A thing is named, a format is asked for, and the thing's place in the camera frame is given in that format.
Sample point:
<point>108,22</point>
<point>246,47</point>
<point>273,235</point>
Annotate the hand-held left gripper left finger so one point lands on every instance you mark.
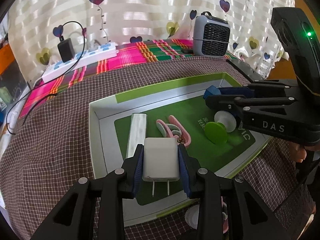
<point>138,172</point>

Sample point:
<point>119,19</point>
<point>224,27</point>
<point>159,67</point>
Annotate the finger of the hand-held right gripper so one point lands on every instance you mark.
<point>211,91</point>
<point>220,102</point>

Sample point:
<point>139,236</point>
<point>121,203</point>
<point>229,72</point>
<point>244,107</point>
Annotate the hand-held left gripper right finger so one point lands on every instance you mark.
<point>184,172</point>

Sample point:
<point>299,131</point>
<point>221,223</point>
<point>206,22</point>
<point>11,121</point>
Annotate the green and white cardboard box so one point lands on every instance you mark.
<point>195,160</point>

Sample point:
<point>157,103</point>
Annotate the white plug charger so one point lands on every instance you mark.
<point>160,157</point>

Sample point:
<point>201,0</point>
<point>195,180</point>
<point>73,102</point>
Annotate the green and white spool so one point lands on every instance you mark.
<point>216,132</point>

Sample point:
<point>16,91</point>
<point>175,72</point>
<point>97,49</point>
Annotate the pink clip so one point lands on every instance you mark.
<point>185,137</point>

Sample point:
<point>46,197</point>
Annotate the silver bar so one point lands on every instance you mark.
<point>136,132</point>

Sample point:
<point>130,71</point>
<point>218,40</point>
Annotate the clear round lid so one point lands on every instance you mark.
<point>192,216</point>

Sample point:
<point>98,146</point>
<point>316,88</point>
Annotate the person's right hand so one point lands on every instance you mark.
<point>297,153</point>

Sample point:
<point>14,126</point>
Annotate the grey desktop fan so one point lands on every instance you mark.
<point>212,35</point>

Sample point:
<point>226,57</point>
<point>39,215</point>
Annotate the colourful plaid cloth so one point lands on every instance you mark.
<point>150,52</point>

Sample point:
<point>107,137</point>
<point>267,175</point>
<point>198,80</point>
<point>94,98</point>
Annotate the brown checked cloth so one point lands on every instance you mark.
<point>62,142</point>

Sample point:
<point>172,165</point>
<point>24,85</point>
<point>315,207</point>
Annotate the heart print curtain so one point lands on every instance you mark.
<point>150,10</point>

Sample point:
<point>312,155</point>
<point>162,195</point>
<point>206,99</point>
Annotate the white and blue power strip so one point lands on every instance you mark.
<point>95,55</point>

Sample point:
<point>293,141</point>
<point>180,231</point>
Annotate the black power adapter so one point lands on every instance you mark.
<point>66,51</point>

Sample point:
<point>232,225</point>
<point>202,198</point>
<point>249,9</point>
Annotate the clear bin with orange lid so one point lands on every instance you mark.
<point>5,57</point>

